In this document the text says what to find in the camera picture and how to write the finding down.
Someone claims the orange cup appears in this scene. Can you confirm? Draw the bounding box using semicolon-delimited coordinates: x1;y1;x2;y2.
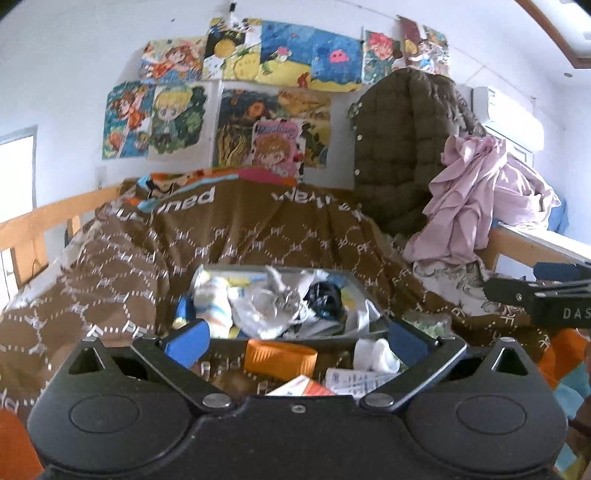
243;339;318;381

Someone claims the striped pastel baby garment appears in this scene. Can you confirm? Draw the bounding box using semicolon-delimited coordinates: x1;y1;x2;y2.
190;270;233;339

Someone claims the green floral plastic bag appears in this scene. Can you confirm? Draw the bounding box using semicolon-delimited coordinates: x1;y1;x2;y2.
403;311;453;339

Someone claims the white tissue pack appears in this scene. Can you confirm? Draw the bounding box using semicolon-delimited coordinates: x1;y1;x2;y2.
324;338;403;395

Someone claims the beige floral bedsheet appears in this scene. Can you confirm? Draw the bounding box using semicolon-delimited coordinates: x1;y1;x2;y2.
413;260;525;316

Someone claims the colourful cartoon storage box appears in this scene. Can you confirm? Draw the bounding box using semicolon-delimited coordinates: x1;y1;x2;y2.
172;265;388;342

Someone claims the brown patterned blanket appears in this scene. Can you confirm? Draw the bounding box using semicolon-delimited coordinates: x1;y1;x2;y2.
1;179;556;417

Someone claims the black cloth bundle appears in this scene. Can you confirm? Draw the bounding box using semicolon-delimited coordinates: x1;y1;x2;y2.
304;281;346;321

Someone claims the orange white cardboard box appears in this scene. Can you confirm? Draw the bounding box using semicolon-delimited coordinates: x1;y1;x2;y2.
267;375;335;397

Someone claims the pink crumpled shirt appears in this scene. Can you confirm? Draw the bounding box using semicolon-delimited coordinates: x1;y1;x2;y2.
403;136;561;265

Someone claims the white air conditioner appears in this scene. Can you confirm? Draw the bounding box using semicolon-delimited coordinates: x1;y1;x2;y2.
472;86;545;153

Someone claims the boy green background drawing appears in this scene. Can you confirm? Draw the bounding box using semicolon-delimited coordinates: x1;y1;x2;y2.
147;83;209;162

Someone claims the dark olive quilted jacket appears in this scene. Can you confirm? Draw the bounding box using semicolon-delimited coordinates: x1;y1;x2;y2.
352;68;486;237

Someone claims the pink border girl drawing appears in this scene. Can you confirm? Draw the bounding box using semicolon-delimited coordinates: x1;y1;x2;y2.
249;118;305;178

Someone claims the red hair child drawing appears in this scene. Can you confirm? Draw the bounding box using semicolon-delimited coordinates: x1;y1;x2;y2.
362;30;405;85

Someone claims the blue sea yellow drawing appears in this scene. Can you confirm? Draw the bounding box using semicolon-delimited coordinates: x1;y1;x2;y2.
221;20;364;93

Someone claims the wooden bed rail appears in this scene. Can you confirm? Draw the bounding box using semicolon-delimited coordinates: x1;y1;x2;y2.
1;185;122;288

